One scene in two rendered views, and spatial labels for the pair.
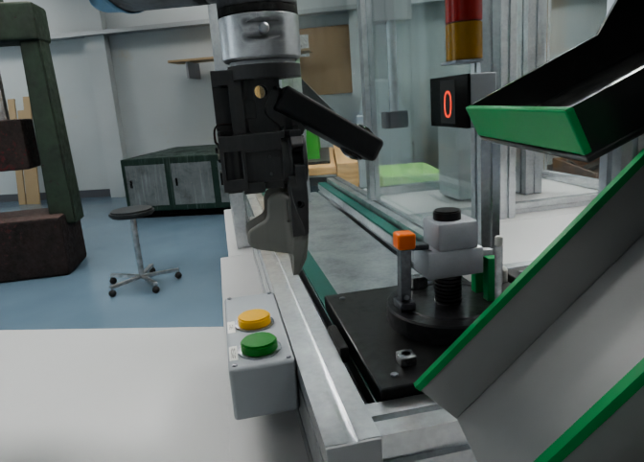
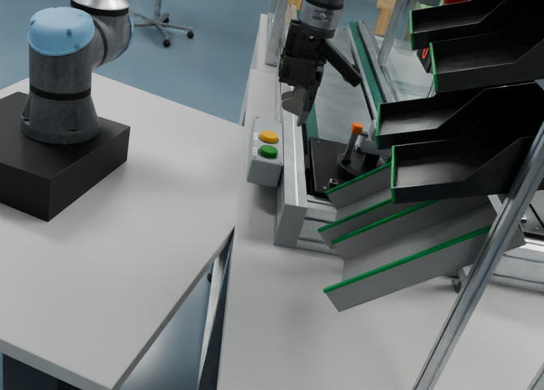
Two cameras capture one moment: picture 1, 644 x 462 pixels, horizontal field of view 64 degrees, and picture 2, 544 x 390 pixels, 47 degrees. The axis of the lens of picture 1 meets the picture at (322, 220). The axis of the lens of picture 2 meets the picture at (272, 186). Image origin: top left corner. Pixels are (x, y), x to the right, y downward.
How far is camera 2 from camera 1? 0.77 m
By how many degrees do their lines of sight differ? 18
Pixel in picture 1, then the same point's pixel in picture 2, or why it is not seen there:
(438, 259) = (369, 143)
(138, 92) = not seen: outside the picture
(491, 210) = not seen: hidden behind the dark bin
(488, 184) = not seen: hidden behind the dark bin
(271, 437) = (259, 196)
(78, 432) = (164, 159)
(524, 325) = (372, 186)
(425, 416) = (329, 207)
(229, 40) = (305, 14)
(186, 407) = (218, 167)
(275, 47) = (325, 25)
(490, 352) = (357, 190)
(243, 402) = (252, 175)
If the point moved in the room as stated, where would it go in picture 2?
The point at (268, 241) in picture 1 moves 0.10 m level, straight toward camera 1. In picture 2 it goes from (291, 108) to (287, 129)
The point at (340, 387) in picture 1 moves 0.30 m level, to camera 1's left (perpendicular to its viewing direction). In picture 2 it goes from (299, 184) to (158, 143)
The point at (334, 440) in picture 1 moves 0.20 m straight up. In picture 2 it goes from (289, 201) to (315, 108)
